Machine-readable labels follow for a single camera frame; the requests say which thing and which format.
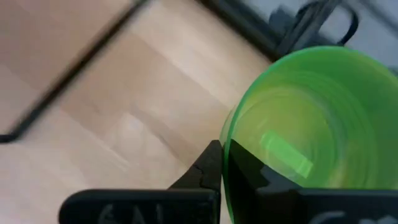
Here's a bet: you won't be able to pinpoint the wooden shelf black metal legs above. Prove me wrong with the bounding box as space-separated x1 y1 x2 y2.
0 0 150 144

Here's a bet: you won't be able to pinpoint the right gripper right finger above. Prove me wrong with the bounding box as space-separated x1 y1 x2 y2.
224 139 398 224

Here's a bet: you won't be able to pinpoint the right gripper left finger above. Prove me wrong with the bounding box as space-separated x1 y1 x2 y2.
58 139 222 224

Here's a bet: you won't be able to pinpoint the green translucent plastic bowl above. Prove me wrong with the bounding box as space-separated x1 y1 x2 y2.
218 45 398 224

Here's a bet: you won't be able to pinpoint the black hanging cable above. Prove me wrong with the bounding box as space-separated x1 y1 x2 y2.
295 0 360 47

